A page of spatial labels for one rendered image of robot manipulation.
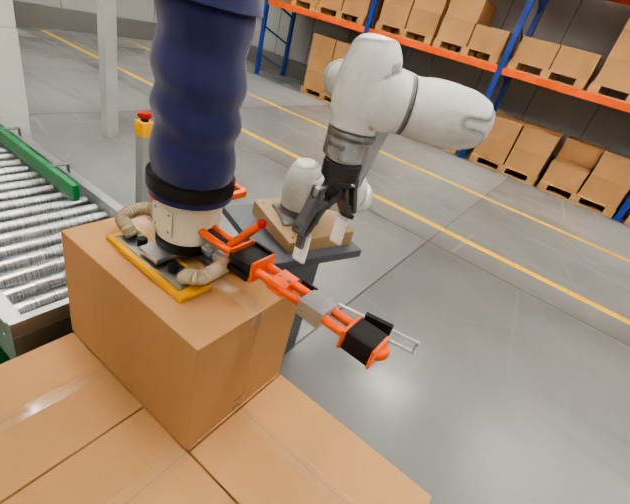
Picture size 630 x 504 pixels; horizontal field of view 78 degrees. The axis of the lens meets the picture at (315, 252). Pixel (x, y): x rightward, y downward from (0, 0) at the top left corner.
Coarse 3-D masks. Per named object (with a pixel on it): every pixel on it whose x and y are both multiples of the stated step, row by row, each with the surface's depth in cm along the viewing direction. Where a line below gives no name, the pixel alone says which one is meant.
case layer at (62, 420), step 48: (0, 384) 111; (48, 384) 114; (96, 384) 118; (288, 384) 135; (0, 432) 101; (48, 432) 103; (96, 432) 106; (144, 432) 109; (240, 432) 116; (288, 432) 120; (336, 432) 124; (0, 480) 92; (48, 480) 94; (96, 480) 97; (144, 480) 99; (192, 480) 102; (240, 480) 105; (288, 480) 108; (336, 480) 111; (384, 480) 115
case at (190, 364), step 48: (96, 240) 112; (96, 288) 109; (144, 288) 100; (240, 288) 109; (96, 336) 121; (144, 336) 101; (192, 336) 91; (240, 336) 101; (288, 336) 128; (144, 384) 110; (192, 384) 94; (240, 384) 116; (192, 432) 106
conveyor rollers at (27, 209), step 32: (0, 160) 218; (0, 192) 193; (32, 192) 197; (0, 224) 168; (32, 224) 177; (64, 224) 180; (0, 256) 155; (32, 256) 157; (0, 288) 143; (32, 288) 144; (64, 288) 146
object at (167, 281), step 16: (112, 240) 110; (128, 240) 110; (144, 240) 109; (128, 256) 106; (144, 256) 106; (144, 272) 104; (160, 272) 103; (176, 272) 104; (176, 288) 100; (192, 288) 101; (208, 288) 104
